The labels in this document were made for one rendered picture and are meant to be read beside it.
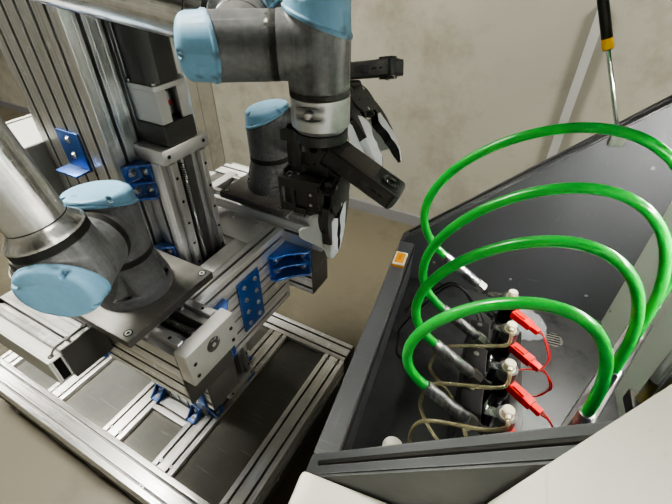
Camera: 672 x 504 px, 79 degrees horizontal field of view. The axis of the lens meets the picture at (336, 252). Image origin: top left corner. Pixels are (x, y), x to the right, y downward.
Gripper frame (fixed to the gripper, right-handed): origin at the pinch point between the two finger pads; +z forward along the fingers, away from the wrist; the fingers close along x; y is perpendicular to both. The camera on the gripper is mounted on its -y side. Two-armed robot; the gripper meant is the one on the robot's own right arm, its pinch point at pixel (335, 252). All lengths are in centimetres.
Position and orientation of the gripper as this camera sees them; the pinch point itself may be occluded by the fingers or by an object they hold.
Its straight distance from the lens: 65.0
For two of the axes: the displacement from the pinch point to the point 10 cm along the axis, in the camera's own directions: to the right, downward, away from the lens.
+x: -3.5, 5.8, -7.4
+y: -9.4, -2.1, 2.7
